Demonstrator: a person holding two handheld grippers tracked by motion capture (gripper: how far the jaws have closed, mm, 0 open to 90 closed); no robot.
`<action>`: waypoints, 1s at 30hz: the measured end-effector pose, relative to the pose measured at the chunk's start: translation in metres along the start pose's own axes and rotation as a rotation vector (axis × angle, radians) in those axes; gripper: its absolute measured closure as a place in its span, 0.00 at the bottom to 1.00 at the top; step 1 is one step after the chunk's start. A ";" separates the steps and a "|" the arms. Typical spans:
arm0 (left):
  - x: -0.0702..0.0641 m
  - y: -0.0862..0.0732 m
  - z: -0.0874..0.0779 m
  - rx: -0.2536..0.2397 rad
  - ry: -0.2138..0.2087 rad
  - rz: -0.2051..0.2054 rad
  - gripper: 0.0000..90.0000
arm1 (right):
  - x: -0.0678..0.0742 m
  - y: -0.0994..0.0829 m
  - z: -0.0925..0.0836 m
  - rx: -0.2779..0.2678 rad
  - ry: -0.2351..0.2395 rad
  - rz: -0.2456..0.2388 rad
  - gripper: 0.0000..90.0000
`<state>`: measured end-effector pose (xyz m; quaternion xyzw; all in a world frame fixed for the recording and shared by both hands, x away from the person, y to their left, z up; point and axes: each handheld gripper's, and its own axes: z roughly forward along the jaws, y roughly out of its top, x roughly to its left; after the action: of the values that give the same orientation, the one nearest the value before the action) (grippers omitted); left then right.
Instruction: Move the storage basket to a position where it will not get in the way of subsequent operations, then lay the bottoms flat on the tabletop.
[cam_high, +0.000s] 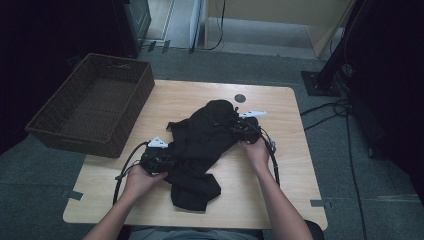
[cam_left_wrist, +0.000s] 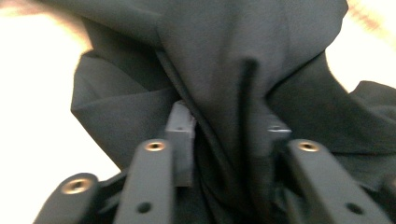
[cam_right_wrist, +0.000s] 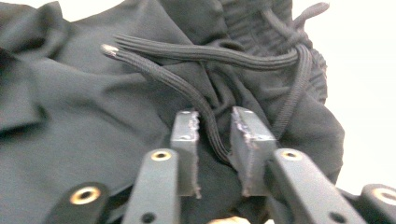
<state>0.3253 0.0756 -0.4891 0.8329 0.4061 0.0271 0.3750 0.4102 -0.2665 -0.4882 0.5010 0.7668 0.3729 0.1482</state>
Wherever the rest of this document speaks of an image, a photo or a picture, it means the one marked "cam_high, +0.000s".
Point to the black chair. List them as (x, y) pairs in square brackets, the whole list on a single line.
[(316, 231)]

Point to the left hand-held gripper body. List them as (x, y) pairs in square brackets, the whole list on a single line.
[(158, 160)]

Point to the dark cabinet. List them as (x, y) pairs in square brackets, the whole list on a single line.
[(133, 26)]

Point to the beige wooden furniture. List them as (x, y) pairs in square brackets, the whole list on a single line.
[(283, 11)]

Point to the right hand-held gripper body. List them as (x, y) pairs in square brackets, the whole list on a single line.
[(248, 131)]

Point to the grey tape strip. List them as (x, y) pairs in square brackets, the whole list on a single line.
[(75, 195), (317, 203)]

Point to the brown woven basket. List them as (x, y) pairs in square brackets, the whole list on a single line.
[(96, 106)]

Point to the white board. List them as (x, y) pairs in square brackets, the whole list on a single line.
[(196, 23)]

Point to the black metal stand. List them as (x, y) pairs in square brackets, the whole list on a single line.
[(320, 85)]

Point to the black pants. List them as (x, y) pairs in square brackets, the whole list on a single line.
[(200, 143)]

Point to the person's right hand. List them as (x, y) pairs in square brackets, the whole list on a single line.
[(258, 155)]

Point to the dark round table grommet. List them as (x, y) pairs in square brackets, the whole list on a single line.
[(240, 98)]

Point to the person's left hand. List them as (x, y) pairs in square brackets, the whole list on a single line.
[(140, 183)]

